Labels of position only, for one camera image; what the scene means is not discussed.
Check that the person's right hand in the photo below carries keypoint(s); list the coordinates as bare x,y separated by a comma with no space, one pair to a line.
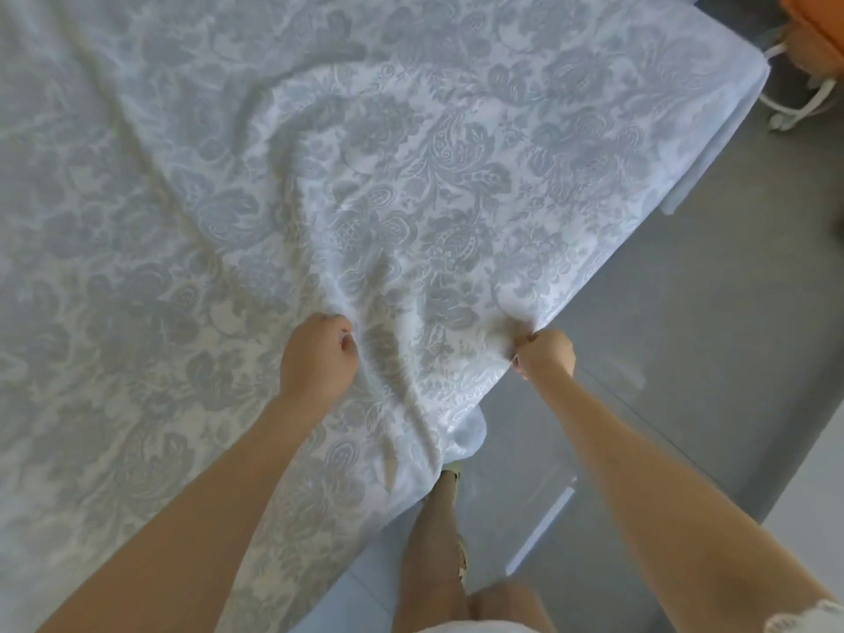
543,352

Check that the person's left hand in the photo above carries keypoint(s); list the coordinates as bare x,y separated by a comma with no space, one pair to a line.
319,362

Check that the blue-grey cloth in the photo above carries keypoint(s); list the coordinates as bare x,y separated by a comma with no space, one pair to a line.
264,191

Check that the person's right forearm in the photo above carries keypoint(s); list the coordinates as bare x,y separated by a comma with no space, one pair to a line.
686,507

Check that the person's left forearm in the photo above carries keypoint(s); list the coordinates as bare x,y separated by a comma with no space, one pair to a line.
185,534

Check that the person's left leg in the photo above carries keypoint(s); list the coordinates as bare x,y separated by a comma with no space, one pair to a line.
433,560

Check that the person's leg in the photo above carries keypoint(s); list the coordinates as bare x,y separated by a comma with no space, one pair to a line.
514,606
433,560

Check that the person's right leg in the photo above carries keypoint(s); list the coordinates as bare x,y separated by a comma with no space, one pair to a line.
514,606

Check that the person's white shorts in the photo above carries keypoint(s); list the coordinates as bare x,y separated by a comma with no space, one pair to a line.
475,627

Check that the person's white shirt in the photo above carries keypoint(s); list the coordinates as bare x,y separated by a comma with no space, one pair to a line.
811,618

